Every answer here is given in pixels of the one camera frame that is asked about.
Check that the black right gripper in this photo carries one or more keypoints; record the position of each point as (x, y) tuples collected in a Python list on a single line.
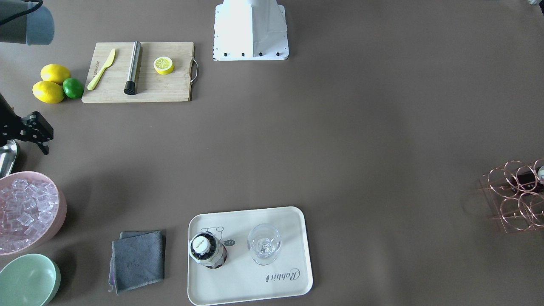
[(30, 128)]

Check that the tea bottle top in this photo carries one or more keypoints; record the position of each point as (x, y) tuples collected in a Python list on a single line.
[(207, 250)]

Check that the tea bottle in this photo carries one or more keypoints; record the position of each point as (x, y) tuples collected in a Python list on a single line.
[(531, 181), (207, 250)]

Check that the copper wire bottle basket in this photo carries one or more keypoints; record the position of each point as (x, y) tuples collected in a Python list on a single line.
[(514, 212)]

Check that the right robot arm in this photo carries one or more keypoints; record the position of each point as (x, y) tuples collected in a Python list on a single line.
[(27, 22)]

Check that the tea bottle middle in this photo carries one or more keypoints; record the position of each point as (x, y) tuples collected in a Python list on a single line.
[(531, 181)]

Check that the metal ice scoop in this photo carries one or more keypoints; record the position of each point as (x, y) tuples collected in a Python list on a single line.
[(8, 156)]

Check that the pink bowl with ice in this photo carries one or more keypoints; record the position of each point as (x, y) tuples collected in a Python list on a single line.
[(33, 210)]

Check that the green lime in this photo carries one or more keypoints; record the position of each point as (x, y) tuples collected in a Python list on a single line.
[(72, 88)]

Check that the lemon near board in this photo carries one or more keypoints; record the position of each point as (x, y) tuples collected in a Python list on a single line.
[(55, 73)]

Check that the yellow plastic knife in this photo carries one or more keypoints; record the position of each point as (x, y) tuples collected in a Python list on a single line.
[(107, 64)]

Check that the steel muddler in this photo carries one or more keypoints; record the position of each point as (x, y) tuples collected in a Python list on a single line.
[(133, 70)]

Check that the green bowl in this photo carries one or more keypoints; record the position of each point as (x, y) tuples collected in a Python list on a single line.
[(29, 280)]

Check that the half lemon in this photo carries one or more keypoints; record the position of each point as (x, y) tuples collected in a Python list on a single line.
[(163, 65)]

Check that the grey folded cloth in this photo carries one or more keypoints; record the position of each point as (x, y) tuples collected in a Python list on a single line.
[(137, 260)]

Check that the wooden cutting board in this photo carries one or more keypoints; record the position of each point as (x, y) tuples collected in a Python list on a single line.
[(150, 86)]

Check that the cream rabbit tray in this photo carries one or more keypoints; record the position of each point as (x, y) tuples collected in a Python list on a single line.
[(241, 279)]

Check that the clear wine glass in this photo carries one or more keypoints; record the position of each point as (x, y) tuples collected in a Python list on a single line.
[(264, 244)]

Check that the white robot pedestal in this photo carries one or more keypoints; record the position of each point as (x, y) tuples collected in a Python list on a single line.
[(250, 30)]

